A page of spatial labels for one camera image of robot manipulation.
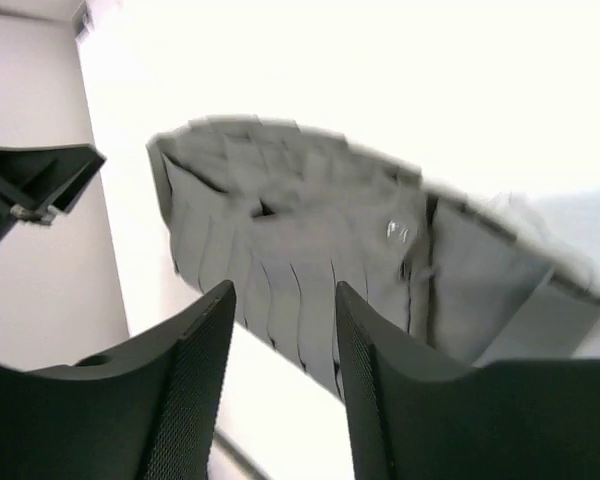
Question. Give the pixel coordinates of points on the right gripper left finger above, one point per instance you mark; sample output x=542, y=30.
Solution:
x=144, y=409

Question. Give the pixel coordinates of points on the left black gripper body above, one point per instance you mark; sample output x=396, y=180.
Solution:
x=36, y=184

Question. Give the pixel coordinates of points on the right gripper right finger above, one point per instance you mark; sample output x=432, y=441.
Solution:
x=415, y=413

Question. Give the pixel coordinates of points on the grey pleated skirt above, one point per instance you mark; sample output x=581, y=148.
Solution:
x=286, y=213

